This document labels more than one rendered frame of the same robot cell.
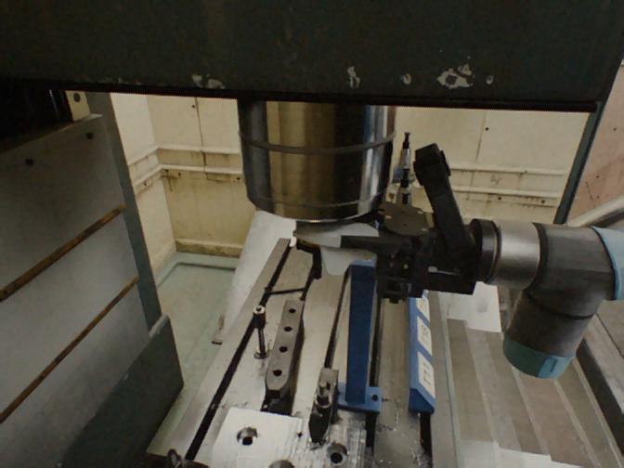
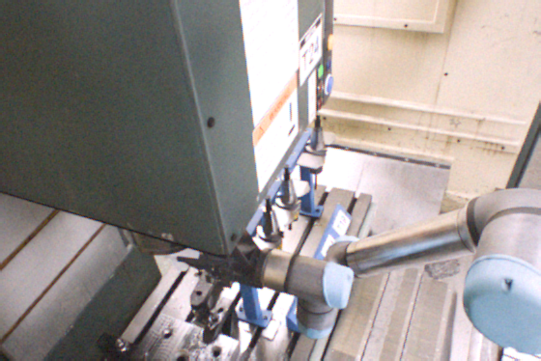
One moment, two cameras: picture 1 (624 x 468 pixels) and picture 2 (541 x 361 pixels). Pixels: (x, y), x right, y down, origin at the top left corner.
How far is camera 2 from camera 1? 0.57 m
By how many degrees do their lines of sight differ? 23
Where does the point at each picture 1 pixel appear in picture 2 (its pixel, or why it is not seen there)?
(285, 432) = (189, 334)
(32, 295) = (41, 240)
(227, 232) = not seen: hidden behind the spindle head
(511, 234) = (271, 265)
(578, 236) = (310, 271)
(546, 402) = (424, 333)
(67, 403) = (71, 295)
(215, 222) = not seen: hidden behind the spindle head
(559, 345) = (311, 324)
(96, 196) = not seen: hidden behind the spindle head
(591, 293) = (316, 303)
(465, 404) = (352, 326)
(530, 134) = (491, 82)
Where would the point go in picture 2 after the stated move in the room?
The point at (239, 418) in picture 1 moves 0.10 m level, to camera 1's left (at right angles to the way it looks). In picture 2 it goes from (164, 321) to (129, 316)
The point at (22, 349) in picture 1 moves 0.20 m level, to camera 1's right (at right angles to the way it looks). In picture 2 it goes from (39, 269) to (111, 280)
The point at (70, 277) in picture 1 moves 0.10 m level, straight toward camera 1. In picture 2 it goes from (63, 225) to (67, 251)
